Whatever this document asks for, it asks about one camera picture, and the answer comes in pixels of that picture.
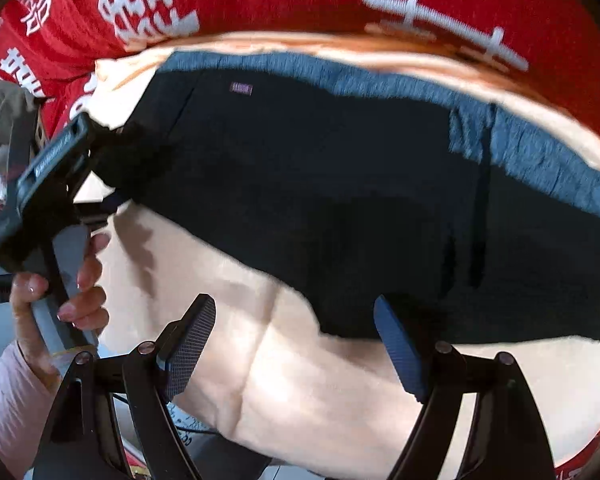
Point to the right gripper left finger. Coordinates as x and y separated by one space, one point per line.
82 439

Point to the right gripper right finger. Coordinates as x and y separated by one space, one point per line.
507 438

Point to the black pants with grey waistband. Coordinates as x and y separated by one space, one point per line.
348 186

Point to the left forearm pink sleeve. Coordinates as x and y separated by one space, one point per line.
24 406

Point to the person's left hand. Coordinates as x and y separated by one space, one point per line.
58 307

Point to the grey plush toy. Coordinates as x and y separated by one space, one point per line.
7 120

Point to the cream sofa seat cover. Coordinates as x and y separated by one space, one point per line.
268 379

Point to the red blanket with white lettering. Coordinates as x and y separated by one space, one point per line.
50 47

